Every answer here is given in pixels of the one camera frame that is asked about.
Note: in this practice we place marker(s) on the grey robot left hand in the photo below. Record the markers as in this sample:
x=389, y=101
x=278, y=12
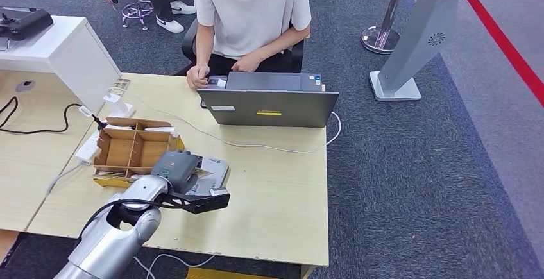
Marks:
x=175, y=167

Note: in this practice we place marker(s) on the person's left hand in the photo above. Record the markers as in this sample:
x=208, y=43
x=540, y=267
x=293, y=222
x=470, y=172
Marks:
x=248, y=62

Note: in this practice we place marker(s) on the person's right hand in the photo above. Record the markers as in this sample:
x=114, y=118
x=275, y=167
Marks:
x=197, y=76

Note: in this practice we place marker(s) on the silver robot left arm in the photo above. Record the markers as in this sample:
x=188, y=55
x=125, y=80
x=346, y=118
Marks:
x=114, y=239

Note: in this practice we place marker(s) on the person's right forearm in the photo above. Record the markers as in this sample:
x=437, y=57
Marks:
x=205, y=45

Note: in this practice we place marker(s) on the person's left forearm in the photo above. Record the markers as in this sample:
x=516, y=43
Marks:
x=282, y=43

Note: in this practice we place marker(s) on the white key card stack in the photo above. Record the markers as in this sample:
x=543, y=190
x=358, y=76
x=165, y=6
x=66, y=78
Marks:
x=119, y=127
x=161, y=131
x=108, y=176

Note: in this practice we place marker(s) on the grey card reader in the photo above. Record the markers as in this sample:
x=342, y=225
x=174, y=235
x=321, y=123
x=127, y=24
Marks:
x=217, y=170

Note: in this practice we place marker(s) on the brown divided card box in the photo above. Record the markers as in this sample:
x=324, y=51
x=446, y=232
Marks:
x=123, y=151

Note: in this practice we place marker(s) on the dark smartphone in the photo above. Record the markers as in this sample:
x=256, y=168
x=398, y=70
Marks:
x=217, y=82

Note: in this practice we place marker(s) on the grey laptop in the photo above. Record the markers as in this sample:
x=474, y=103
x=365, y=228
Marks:
x=272, y=107

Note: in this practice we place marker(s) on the clear acrylic holder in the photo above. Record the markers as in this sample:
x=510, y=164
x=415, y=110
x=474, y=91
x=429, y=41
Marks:
x=122, y=83

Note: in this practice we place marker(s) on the white desk stand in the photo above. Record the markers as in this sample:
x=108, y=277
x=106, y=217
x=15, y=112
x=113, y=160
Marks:
x=120, y=108

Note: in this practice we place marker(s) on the white power strip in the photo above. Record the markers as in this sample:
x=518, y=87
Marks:
x=87, y=149

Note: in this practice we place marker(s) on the chrome stool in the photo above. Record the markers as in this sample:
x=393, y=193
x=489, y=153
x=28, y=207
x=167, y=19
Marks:
x=136, y=10

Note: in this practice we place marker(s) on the white cabinet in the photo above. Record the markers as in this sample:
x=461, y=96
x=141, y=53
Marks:
x=72, y=56

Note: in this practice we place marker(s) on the grey desk grommet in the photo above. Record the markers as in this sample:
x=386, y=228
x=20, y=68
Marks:
x=25, y=85

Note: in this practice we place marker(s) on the black controller device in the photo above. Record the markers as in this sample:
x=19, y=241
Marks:
x=25, y=22

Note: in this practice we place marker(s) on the grey kiosk stand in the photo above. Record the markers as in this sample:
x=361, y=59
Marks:
x=425, y=26

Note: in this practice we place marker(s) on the silver flat object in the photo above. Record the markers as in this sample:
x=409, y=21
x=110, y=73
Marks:
x=4, y=44

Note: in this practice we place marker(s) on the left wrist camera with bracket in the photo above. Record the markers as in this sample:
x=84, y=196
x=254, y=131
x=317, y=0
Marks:
x=204, y=204

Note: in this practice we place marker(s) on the chrome stanchion post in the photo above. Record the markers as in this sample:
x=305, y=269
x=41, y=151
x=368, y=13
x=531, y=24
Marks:
x=379, y=39

